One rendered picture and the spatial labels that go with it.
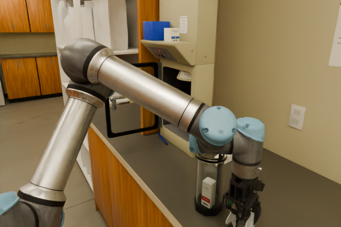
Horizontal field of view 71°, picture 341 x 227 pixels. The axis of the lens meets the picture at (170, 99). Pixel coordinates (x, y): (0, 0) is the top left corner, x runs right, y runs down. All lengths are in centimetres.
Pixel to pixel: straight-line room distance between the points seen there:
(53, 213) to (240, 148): 49
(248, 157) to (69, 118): 48
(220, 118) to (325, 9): 86
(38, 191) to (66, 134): 15
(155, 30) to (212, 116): 78
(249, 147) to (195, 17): 64
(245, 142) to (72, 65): 46
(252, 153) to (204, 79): 57
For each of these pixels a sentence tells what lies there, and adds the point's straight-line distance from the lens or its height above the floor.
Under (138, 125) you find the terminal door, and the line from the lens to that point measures 139.
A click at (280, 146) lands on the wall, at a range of 142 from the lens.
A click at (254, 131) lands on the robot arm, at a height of 133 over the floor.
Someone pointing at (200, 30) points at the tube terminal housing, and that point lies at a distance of 110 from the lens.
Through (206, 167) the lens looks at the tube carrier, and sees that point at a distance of 84.
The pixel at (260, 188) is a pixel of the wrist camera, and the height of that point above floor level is 111.
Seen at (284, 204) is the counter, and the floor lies 94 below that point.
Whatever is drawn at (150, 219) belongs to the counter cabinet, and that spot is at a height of 73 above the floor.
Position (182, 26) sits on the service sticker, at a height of 158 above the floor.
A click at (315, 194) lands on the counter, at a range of 118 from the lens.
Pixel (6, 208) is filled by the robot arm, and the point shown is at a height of 124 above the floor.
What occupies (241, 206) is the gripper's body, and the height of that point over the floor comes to 112.
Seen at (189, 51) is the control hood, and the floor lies 147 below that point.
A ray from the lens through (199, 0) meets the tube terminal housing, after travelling 110.
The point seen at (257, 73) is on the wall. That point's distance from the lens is 142.
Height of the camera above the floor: 158
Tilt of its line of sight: 17 degrees down
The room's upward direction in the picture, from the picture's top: straight up
